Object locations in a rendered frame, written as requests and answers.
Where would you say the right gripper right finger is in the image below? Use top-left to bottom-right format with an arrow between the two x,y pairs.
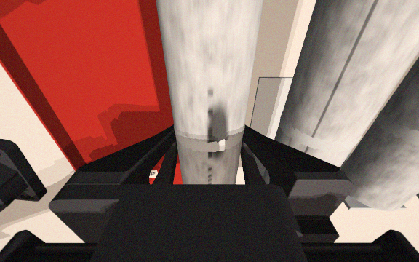
240,125 -> 354,218

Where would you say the red scrap tray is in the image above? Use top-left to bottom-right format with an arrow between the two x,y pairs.
0,0 -> 174,171

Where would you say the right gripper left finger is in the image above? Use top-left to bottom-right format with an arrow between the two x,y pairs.
67,125 -> 178,184

